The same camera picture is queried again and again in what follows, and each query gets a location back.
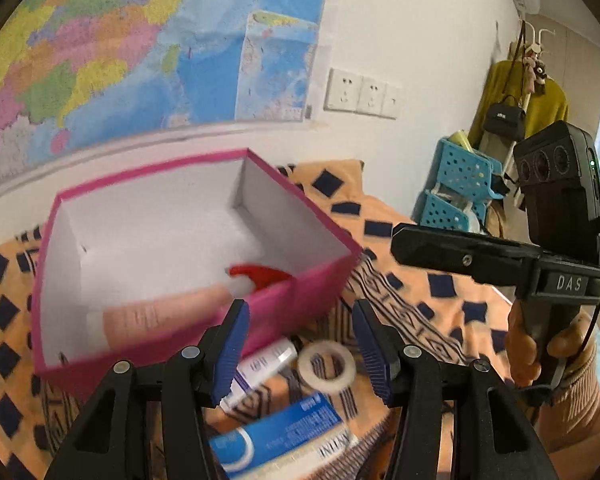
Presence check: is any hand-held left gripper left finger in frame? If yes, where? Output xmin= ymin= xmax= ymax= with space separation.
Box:
xmin=45 ymin=299 xmax=251 ymax=480

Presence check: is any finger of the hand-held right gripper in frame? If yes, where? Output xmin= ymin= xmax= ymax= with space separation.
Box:
xmin=391 ymin=224 xmax=533 ymax=287

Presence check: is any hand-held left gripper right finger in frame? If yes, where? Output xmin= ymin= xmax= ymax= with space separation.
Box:
xmin=352 ymin=299 xmax=561 ymax=480

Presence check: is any white tube with purple label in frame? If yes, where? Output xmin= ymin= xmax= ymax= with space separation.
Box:
xmin=220 ymin=337 xmax=298 ymax=411

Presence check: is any white tape roll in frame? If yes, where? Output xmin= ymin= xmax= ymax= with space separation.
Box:
xmin=297 ymin=340 xmax=357 ymax=393

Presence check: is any peach tube with red cap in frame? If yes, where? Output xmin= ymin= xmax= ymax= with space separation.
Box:
xmin=87 ymin=262 xmax=296 ymax=351

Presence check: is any pink cardboard box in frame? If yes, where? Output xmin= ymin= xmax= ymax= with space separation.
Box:
xmin=32 ymin=147 xmax=363 ymax=401

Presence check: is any blue and white medicine box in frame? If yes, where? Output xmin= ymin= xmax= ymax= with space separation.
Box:
xmin=207 ymin=391 xmax=361 ymax=480

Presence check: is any person's right hand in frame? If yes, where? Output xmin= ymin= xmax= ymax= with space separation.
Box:
xmin=507 ymin=304 xmax=598 ymax=388

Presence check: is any blue plastic basket rack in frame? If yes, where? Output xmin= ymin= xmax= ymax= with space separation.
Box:
xmin=412 ymin=137 xmax=506 ymax=233

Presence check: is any yellow coat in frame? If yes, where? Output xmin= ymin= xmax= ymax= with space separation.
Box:
xmin=467 ymin=59 xmax=570 ymax=161

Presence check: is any black handbag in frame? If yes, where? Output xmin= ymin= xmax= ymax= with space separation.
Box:
xmin=481 ymin=95 xmax=527 ymax=142

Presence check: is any pale yellow object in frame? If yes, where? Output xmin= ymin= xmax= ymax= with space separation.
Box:
xmin=450 ymin=130 xmax=476 ymax=153

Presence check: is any orange patterned blanket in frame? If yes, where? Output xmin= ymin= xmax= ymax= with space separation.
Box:
xmin=0 ymin=160 xmax=531 ymax=480

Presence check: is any small plush toy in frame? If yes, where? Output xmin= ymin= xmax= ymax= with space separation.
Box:
xmin=522 ymin=45 xmax=548 ymax=93

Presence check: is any white coat rack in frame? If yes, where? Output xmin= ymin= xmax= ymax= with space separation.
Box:
xmin=500 ymin=20 xmax=556 ymax=211

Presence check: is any white wall socket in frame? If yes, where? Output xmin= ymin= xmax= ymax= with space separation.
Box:
xmin=381 ymin=84 xmax=403 ymax=121
xmin=357 ymin=76 xmax=390 ymax=117
xmin=324 ymin=67 xmax=365 ymax=113

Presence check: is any colourful wall map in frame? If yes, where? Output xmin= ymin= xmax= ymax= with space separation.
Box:
xmin=0 ymin=0 xmax=337 ymax=201

